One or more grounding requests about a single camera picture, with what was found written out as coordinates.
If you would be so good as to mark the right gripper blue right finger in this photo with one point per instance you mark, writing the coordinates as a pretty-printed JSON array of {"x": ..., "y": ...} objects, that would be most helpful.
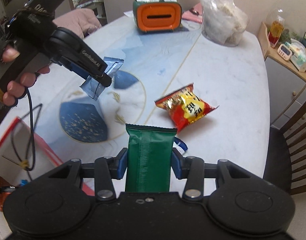
[{"x": 177, "y": 160}]

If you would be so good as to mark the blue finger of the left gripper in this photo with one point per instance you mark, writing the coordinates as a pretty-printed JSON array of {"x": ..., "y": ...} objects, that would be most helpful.
[{"x": 78, "y": 70}]

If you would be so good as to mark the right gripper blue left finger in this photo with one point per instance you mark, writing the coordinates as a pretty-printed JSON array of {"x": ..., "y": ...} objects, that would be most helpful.
[{"x": 121, "y": 163}]

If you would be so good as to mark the white blue snack packet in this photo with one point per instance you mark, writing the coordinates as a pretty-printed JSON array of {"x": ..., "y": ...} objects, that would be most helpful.
[{"x": 180, "y": 145}]

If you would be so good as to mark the light blue snack packet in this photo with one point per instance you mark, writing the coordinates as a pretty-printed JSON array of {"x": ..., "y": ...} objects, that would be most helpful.
[{"x": 94, "y": 87}]

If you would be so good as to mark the green snack packet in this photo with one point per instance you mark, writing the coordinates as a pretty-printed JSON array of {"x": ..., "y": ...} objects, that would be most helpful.
[{"x": 149, "y": 158}]

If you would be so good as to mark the red yellow chip bag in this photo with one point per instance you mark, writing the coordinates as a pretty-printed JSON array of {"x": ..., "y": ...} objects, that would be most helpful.
[{"x": 184, "y": 107}]

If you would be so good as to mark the dark red snack packet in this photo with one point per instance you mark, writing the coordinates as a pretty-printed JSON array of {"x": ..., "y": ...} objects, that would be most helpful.
[{"x": 5, "y": 191}]

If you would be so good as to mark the pink puffer jacket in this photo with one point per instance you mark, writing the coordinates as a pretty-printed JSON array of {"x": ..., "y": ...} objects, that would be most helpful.
[{"x": 82, "y": 22}]

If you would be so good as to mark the white paper slip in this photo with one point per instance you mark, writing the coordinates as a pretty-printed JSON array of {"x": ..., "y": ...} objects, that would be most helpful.
[{"x": 129, "y": 14}]

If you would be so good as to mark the orange green tissue box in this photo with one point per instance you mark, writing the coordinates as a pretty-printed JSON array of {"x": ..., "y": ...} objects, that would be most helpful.
[{"x": 157, "y": 15}]

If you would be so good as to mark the white red cardboard box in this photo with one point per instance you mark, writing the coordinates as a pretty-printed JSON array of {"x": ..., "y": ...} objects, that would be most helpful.
[{"x": 52, "y": 148}]

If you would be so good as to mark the wooden chair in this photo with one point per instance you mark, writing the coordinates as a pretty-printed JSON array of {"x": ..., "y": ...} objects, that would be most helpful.
[{"x": 286, "y": 156}]

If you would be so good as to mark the pink notebook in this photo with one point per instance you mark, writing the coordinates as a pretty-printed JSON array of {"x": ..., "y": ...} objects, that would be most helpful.
[{"x": 194, "y": 14}]

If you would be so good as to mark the white wooden cabinet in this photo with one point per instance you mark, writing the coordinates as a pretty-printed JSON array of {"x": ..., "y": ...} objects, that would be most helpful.
[{"x": 287, "y": 86}]

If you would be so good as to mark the clear plastic bag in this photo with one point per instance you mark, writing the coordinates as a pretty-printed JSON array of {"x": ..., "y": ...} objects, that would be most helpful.
[{"x": 223, "y": 22}]

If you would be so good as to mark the white pink digital timer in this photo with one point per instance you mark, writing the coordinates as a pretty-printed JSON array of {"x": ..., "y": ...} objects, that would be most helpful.
[{"x": 285, "y": 52}]

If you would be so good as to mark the wet wipes pack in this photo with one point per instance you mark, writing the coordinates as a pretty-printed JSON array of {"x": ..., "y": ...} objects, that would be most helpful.
[{"x": 298, "y": 57}]

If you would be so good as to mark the glass dome with fries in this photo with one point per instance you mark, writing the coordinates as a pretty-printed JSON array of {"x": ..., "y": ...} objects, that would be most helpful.
[{"x": 275, "y": 20}]

